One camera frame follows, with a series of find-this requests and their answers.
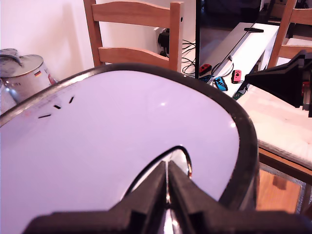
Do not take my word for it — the black flat television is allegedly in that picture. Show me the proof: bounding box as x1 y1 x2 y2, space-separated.
195 0 261 80

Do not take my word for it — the pink game controller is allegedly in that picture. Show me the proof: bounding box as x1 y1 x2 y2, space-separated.
231 69 243 84

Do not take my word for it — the wooden chair with cushion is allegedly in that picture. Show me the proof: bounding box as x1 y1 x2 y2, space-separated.
255 146 312 215

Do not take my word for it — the white seat cushion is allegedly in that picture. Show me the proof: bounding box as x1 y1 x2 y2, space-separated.
236 84 312 171

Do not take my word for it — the wooden chair with slats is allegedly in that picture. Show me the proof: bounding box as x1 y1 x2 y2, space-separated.
83 0 185 73
267 0 312 69

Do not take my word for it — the white low media bench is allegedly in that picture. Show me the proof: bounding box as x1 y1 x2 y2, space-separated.
199 22 280 98

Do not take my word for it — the blue game controller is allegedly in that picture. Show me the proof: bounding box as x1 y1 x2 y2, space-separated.
214 76 229 92

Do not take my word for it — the black cable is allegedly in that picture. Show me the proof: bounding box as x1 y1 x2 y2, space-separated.
181 39 198 77

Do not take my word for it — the steel pot with lid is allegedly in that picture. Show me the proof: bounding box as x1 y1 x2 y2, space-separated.
0 54 58 116

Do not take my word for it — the black power plug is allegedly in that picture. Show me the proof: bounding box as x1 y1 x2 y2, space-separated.
157 28 171 58

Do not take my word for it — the black rice cooker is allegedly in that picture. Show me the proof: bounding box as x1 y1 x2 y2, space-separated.
0 62 260 234

